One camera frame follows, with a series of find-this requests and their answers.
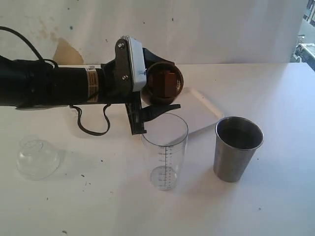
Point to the clear plastic shaker cup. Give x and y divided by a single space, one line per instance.
165 143

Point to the clear dome shaker lid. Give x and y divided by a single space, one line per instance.
37 158

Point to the brown contents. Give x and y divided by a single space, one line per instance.
164 84

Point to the white rectangular tray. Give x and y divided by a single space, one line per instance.
197 112

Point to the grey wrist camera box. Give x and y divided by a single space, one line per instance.
131 66

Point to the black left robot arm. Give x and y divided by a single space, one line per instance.
42 84

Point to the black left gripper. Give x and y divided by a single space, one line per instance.
137 115

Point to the stainless steel cup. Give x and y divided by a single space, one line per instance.
237 139

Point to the brown wooden cup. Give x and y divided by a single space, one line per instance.
146 92

